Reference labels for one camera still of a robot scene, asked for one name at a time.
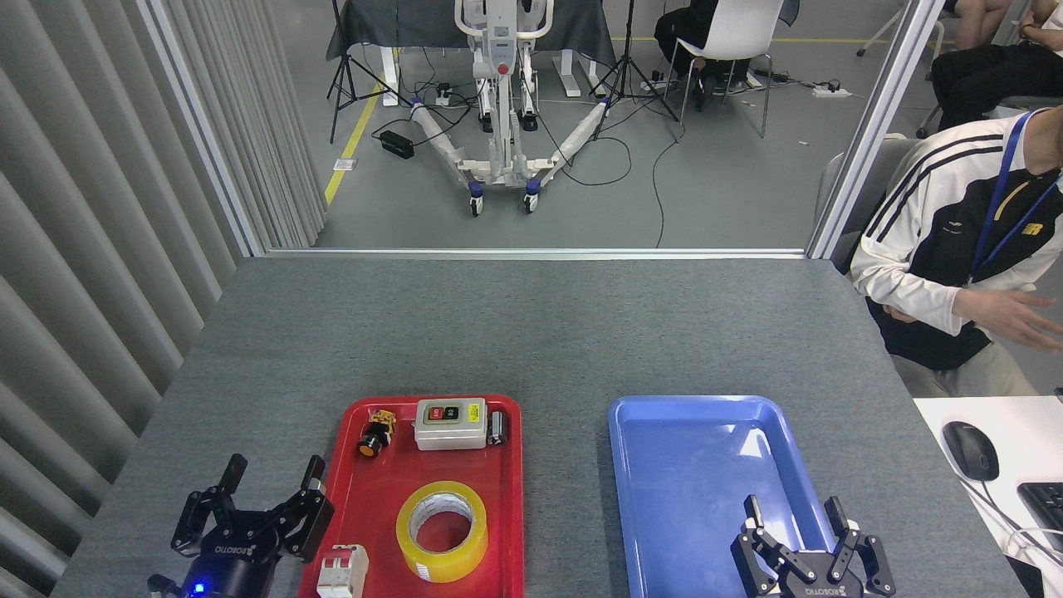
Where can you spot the grey vertical blinds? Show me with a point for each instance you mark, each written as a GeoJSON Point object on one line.
{"type": "Point", "coordinates": [100, 249]}

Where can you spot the black tripod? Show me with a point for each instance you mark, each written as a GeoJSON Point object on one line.
{"type": "Point", "coordinates": [342, 75]}
{"type": "Point", "coordinates": [627, 75]}

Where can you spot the grey chair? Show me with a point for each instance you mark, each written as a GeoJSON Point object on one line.
{"type": "Point", "coordinates": [864, 183]}

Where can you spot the white stand on wheels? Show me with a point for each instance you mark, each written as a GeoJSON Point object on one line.
{"type": "Point", "coordinates": [502, 100]}

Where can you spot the white switch box two buttons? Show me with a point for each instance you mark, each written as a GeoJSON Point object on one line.
{"type": "Point", "coordinates": [448, 432]}

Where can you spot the blue plastic tray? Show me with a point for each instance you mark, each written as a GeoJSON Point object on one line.
{"type": "Point", "coordinates": [689, 465]}

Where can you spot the white circuit breaker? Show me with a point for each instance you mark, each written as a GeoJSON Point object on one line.
{"type": "Point", "coordinates": [342, 571]}

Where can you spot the silver rail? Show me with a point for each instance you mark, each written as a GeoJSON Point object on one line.
{"type": "Point", "coordinates": [531, 252]}

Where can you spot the yellow tape roll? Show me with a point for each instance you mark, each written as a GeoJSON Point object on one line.
{"type": "Point", "coordinates": [440, 569]}

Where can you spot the red plastic tray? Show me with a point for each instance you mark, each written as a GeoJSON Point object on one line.
{"type": "Point", "coordinates": [374, 498]}

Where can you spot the silver post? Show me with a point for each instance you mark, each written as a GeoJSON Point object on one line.
{"type": "Point", "coordinates": [872, 133]}
{"type": "Point", "coordinates": [208, 133]}

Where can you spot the person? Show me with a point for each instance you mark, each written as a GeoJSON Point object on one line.
{"type": "Point", "coordinates": [677, 33]}
{"type": "Point", "coordinates": [930, 232]}
{"type": "Point", "coordinates": [988, 75]}

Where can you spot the black keyboard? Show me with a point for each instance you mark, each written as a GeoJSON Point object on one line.
{"type": "Point", "coordinates": [1045, 513]}

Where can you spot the yellow black push button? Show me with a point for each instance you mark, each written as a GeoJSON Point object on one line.
{"type": "Point", "coordinates": [375, 433]}

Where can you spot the person's right hand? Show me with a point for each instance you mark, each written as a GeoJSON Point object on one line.
{"type": "Point", "coordinates": [1009, 316]}

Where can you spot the white desk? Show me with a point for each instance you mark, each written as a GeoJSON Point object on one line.
{"type": "Point", "coordinates": [1021, 423]}

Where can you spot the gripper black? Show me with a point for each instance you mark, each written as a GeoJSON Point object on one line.
{"type": "Point", "coordinates": [818, 581]}
{"type": "Point", "coordinates": [228, 569]}

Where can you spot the white power strip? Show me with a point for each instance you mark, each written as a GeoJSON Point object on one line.
{"type": "Point", "coordinates": [831, 91]}

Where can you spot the black computer mouse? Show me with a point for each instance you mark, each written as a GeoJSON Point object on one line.
{"type": "Point", "coordinates": [972, 450]}

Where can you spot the white chair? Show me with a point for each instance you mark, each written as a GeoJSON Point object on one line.
{"type": "Point", "coordinates": [735, 29]}

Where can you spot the table with black cloth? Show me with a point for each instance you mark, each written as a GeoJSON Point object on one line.
{"type": "Point", "coordinates": [399, 21]}

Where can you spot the black power adapter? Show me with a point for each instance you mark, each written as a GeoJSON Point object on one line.
{"type": "Point", "coordinates": [397, 144]}

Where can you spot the person's left hand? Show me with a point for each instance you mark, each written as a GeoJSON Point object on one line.
{"type": "Point", "coordinates": [897, 315]}

